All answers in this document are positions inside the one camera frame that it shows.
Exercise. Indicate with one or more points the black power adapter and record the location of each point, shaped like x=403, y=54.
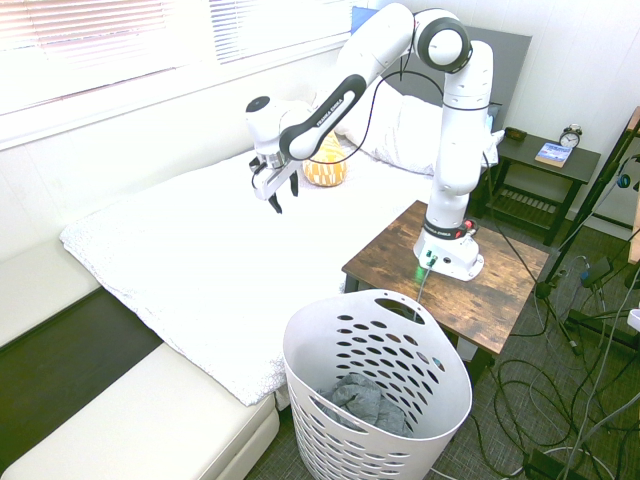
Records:
x=597, y=272

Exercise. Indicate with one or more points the white bed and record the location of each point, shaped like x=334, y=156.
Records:
x=210, y=260

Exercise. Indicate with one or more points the black nightstand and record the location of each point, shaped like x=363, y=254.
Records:
x=575, y=170

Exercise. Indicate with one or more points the black floor box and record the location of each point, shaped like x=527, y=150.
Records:
x=545, y=465

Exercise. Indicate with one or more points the blue cushion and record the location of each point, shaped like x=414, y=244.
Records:
x=360, y=20

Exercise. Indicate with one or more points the black stand base bar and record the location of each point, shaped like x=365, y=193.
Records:
x=600, y=327

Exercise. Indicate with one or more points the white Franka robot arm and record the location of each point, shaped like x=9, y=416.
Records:
x=460, y=125

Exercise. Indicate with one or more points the small dark box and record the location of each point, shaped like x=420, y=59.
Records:
x=515, y=135

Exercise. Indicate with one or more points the grey heathered garment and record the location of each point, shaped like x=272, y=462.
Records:
x=365, y=405

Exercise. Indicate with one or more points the black camera tripod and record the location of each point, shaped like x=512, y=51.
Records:
x=542, y=289

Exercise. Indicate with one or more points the white bench cushion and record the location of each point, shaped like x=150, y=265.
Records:
x=40, y=285
x=150, y=415

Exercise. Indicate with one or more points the white bed pillow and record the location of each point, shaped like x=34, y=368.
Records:
x=410, y=135

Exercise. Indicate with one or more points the dark grey headboard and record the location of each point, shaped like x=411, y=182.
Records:
x=505, y=75

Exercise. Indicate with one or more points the blue cover book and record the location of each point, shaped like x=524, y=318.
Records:
x=553, y=155

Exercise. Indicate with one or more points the black twin-bell alarm clock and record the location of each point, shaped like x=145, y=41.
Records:
x=570, y=137

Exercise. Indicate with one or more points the yellow white patterned pillow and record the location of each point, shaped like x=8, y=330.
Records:
x=327, y=170

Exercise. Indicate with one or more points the wide white window blind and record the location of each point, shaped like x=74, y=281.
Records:
x=100, y=30

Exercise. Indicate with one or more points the rustic wooden side table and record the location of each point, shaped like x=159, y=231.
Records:
x=500, y=295

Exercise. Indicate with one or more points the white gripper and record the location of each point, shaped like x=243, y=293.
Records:
x=272, y=182

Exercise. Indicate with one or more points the white perforated laundry basket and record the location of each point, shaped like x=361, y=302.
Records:
x=310, y=325

